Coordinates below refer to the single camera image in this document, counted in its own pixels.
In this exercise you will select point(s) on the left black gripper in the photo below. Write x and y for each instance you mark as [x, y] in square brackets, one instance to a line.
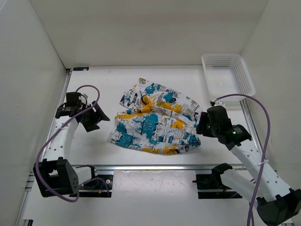
[91, 125]

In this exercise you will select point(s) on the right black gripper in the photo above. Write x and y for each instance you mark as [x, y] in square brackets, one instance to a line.
[201, 128]

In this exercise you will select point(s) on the patterned white shorts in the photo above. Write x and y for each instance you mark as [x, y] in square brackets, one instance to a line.
[157, 119]

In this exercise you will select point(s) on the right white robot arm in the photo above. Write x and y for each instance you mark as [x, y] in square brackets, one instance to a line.
[274, 200]

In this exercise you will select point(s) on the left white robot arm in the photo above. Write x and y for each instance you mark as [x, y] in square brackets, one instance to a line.
[54, 174]

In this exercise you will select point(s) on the black corner label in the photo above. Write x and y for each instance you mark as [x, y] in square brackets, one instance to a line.
[80, 68]

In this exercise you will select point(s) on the white plastic basket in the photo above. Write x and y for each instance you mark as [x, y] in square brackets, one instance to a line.
[226, 74]

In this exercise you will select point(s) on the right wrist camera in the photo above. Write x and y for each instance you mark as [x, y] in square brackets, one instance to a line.
[217, 103]

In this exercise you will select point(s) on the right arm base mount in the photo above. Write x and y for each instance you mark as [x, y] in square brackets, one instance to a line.
[210, 186]

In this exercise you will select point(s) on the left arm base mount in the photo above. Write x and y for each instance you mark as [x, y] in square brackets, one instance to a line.
[93, 183]

